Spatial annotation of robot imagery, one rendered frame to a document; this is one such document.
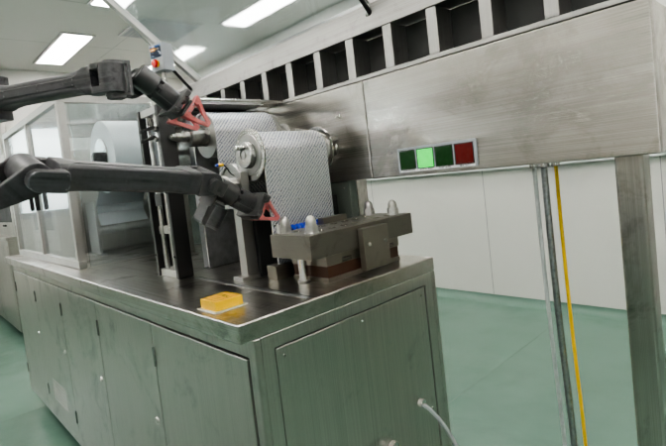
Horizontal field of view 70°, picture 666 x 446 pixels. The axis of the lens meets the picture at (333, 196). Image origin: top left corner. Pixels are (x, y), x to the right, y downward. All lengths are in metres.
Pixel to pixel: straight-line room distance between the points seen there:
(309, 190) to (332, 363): 0.51
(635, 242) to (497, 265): 2.73
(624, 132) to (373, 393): 0.82
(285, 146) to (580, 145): 0.74
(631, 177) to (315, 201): 0.81
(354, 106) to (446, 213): 2.73
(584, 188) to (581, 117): 2.49
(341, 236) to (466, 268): 2.98
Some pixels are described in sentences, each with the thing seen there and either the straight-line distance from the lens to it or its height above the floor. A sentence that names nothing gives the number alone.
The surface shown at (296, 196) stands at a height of 1.12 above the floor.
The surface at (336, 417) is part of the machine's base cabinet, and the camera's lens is 1.21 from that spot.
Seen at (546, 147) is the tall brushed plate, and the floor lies 1.18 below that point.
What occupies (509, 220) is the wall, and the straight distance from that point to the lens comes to 3.86.
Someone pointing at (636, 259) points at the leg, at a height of 0.89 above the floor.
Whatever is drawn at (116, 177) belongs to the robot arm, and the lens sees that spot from 1.04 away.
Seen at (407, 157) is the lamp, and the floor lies 1.19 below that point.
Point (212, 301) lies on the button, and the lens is 1.10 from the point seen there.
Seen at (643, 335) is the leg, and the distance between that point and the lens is 1.37.
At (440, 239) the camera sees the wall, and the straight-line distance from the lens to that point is 4.21.
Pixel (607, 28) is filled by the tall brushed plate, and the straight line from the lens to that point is 1.15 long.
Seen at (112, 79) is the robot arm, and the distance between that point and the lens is 1.19.
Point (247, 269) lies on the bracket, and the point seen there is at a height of 0.93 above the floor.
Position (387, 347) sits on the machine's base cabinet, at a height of 0.71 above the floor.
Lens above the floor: 1.18
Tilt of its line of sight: 3 degrees down
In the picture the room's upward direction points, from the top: 7 degrees counter-clockwise
